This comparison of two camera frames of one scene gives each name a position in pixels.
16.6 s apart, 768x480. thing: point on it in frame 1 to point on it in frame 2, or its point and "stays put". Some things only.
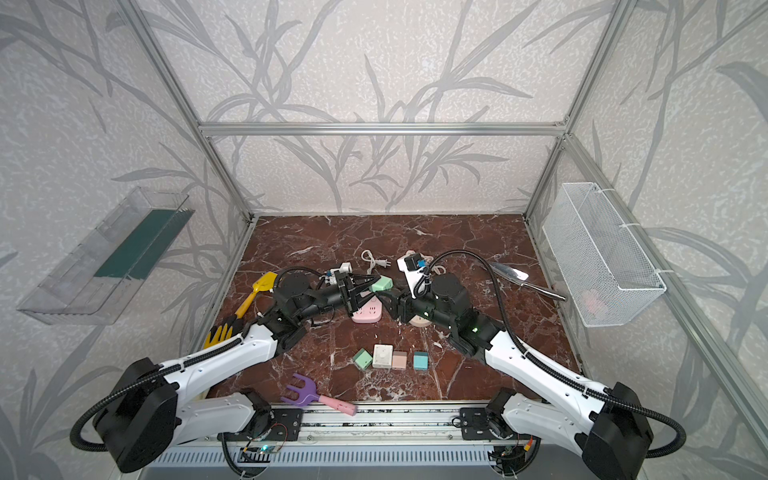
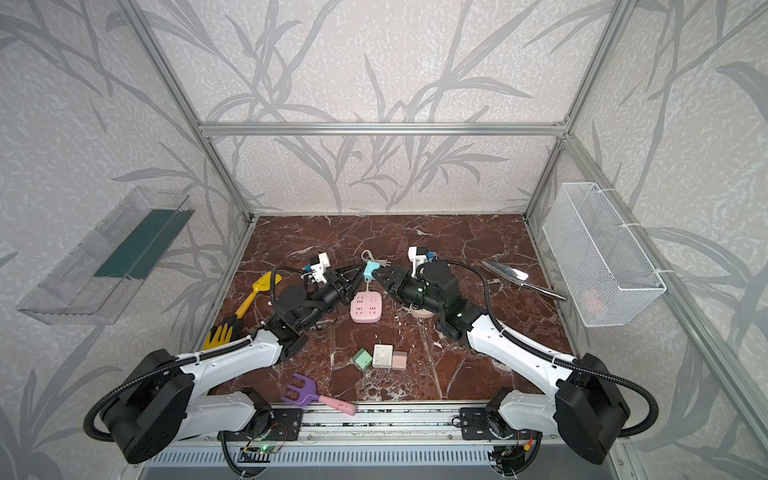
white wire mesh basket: x=607 y=268 stays put
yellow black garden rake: x=223 y=331 stays put
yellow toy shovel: x=263 y=284 stays put
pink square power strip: x=371 y=312 stays put
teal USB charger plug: x=421 y=360 to x=370 y=266
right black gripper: x=405 y=306 to x=399 y=283
